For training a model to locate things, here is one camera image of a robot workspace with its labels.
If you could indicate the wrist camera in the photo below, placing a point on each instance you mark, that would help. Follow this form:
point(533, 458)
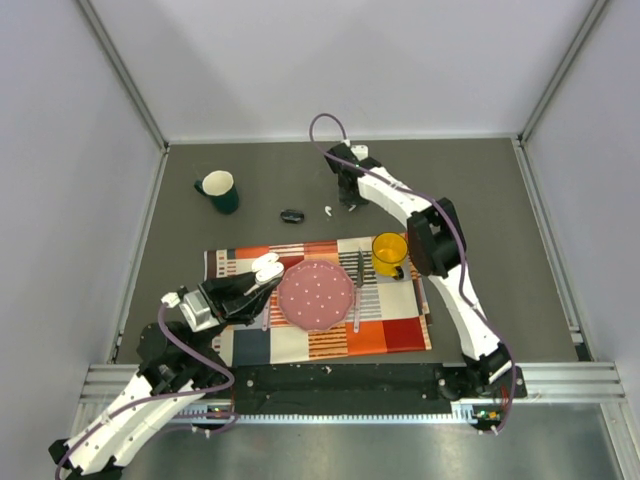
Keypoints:
point(197, 312)
point(361, 152)

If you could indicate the yellow enamel mug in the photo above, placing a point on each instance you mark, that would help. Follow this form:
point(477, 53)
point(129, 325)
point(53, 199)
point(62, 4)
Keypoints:
point(389, 252)

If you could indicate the colourful patchwork placemat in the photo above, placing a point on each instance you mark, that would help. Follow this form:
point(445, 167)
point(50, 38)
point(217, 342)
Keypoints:
point(390, 316)

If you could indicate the pink handled fork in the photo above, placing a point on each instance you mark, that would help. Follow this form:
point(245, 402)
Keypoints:
point(266, 316)

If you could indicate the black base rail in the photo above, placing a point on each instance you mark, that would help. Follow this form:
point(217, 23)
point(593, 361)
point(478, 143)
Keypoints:
point(347, 388)

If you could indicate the grey cable duct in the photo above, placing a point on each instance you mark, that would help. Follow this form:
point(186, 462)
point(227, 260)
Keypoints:
point(459, 414)

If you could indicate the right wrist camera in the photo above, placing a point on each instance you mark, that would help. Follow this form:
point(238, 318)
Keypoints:
point(361, 152)

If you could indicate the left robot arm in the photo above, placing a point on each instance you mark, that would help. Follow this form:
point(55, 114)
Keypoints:
point(179, 367)

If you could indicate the dark green mug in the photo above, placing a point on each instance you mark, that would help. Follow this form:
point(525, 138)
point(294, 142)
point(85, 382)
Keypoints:
point(220, 189)

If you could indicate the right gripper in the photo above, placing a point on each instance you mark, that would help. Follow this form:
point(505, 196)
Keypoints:
point(346, 201)

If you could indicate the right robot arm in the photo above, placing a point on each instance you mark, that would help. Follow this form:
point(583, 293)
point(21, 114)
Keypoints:
point(437, 249)

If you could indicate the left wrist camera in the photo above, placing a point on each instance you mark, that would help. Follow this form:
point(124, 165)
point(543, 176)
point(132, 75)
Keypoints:
point(197, 312)

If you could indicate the white earbud case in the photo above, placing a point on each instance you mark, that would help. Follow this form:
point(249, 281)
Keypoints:
point(267, 268)

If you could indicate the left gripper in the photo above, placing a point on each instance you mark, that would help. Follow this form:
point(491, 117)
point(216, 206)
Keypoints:
point(219, 289)

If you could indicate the black knife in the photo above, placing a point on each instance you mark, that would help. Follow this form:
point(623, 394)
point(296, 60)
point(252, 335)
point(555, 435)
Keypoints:
point(360, 273)

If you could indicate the pink dotted plate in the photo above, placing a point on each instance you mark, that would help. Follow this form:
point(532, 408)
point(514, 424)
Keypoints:
point(315, 295)

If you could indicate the black earbud charging case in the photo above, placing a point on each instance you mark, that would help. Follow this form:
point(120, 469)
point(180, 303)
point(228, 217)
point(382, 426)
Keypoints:
point(292, 216)

